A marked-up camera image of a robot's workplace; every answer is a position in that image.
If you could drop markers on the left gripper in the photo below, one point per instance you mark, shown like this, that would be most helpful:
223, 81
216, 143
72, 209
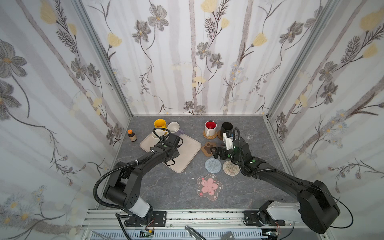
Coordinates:
173, 140

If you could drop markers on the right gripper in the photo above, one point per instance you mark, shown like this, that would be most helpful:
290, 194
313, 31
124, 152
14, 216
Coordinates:
221, 152

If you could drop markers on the cork paw print coaster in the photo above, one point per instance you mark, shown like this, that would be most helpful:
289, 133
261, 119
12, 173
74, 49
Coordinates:
206, 149

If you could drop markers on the woven rattan round coaster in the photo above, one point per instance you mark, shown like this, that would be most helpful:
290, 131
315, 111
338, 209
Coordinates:
209, 137

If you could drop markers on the round wooden coaster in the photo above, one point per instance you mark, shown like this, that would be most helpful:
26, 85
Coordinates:
219, 136

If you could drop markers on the grey round coaster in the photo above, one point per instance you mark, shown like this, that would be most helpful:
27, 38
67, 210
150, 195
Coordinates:
213, 165

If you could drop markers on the lavender mug white inside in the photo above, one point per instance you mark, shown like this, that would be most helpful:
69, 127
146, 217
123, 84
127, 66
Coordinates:
174, 128

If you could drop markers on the beige serving tray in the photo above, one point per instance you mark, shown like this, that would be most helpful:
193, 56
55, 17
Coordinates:
188, 151

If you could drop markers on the yellow mug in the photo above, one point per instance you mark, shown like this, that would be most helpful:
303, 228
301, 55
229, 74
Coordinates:
160, 123

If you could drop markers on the black mug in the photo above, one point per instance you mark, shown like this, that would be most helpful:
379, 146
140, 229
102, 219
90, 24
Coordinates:
225, 127

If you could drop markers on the white mug red inside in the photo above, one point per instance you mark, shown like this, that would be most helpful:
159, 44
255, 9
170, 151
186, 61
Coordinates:
210, 128

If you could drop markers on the pink flower coaster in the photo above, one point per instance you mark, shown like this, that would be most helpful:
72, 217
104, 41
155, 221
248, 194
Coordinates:
209, 187

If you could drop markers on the white mug with handle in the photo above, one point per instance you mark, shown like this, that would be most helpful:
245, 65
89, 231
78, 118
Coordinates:
159, 134

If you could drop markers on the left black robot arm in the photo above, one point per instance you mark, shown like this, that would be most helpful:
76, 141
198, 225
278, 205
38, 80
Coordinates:
120, 187

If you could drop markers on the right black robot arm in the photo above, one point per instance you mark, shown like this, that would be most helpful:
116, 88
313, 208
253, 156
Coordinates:
314, 206

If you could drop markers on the small brown bottle orange cap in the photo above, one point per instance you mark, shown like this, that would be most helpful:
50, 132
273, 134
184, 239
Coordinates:
132, 135

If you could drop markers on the aluminium frame rail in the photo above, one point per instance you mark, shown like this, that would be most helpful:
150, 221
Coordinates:
224, 224

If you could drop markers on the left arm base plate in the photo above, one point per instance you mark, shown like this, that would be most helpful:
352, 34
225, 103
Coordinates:
153, 220

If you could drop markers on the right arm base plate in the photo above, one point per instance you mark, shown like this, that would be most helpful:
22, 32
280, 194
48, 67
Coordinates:
255, 218

